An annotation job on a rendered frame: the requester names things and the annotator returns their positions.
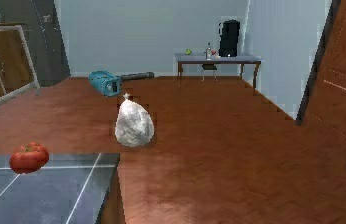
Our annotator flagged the white tied garbage bag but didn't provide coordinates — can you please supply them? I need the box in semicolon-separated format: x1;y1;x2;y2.
114;92;155;148

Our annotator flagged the small dark chair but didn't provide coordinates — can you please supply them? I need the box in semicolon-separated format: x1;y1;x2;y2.
201;63;218;82

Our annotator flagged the grey top wooden leg table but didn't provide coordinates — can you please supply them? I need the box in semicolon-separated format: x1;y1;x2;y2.
175;53;263;90

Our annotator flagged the clear glass bottle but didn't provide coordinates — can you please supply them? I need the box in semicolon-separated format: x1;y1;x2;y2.
205;41;213;61

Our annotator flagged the teal handheld vacuum cleaner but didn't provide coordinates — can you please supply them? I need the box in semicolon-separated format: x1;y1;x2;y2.
88;70;155;98

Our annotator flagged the black coffee machine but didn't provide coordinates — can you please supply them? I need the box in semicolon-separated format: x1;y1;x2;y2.
218;19;241;58

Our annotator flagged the wooden counter with tiled top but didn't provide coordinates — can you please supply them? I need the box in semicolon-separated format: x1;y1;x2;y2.
0;152;126;224

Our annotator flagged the red tomato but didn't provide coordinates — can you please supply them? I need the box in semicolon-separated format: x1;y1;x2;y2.
8;141;50;175

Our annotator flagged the dark grey fridge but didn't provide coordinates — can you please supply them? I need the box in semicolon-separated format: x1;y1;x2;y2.
0;0;72;87

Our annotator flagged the brown wooden room door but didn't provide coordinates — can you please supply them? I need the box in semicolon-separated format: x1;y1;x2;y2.
295;0;346;173

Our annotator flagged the wooden cabinet with grey frame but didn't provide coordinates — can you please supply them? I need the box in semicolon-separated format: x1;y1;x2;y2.
0;22;41;115

